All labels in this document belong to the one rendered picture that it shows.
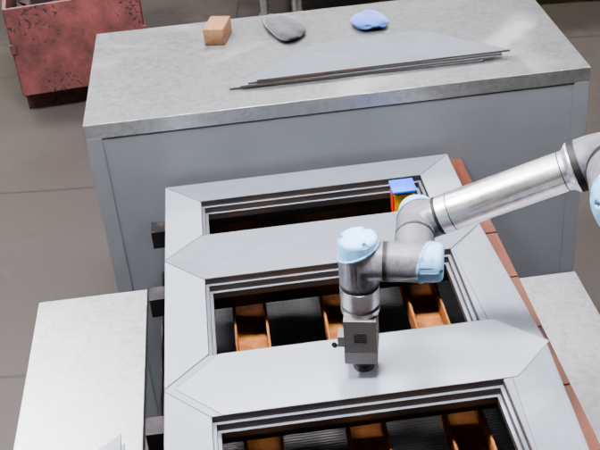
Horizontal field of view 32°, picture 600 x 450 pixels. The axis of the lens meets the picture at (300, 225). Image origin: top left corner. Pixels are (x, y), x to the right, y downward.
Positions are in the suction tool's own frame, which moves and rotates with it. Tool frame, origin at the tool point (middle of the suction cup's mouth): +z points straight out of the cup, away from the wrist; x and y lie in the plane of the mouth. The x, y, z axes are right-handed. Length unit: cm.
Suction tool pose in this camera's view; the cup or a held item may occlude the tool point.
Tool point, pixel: (362, 368)
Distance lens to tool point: 206.5
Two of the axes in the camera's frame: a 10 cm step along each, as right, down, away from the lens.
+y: -1.0, 5.5, -8.3
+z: 0.7, 8.3, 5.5
